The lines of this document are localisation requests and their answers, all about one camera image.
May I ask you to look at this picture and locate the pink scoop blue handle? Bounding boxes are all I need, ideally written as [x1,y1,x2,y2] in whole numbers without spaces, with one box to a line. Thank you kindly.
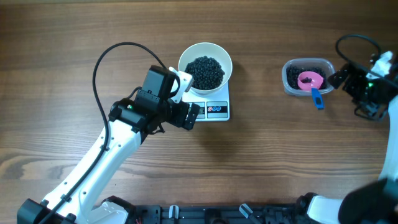
[298,72,325,110]

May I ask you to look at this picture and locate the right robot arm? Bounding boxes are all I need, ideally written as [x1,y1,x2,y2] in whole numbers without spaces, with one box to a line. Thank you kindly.
[298,52,397,223]

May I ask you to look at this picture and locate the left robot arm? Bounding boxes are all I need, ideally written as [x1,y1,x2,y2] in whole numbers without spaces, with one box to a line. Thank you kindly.
[17,65,200,223]

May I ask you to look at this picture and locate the white digital kitchen scale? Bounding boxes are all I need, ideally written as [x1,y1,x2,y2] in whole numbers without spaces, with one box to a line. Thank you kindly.
[182,83,230,122]

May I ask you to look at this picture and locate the black beans in scoop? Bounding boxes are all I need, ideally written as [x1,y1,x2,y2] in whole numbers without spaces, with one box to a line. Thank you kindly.
[301,77,312,83]

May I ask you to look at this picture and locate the black beans in bowl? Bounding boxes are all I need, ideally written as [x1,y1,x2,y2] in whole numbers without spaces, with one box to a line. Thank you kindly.
[185,56,225,90]

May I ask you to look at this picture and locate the white bowl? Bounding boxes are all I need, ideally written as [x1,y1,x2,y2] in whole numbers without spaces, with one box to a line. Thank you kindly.
[178,42,233,94]

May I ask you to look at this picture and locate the clear plastic container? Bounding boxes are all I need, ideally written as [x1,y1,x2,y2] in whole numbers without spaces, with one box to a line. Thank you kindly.
[282,58,335,96]

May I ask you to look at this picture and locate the left black cable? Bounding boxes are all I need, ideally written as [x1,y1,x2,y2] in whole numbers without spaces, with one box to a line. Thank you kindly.
[39,42,167,224]

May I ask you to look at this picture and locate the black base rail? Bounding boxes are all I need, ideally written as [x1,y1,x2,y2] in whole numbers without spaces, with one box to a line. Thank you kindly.
[93,203,352,224]

